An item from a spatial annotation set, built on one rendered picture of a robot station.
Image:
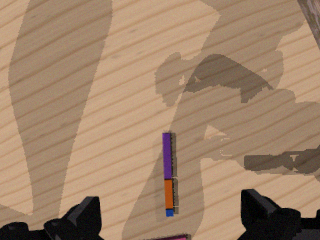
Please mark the small blue block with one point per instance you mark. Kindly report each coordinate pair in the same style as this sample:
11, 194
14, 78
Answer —
169, 212

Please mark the orange rod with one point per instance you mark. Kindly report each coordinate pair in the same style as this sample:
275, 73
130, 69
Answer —
168, 193

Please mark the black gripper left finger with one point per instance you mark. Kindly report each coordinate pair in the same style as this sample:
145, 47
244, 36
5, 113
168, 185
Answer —
87, 213

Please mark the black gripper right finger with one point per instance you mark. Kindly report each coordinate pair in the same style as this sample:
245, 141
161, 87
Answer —
254, 206

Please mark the purple rod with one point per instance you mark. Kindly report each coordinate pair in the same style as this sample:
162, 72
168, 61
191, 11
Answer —
166, 155

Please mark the pink rod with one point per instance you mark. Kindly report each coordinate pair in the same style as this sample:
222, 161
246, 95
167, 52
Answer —
179, 237

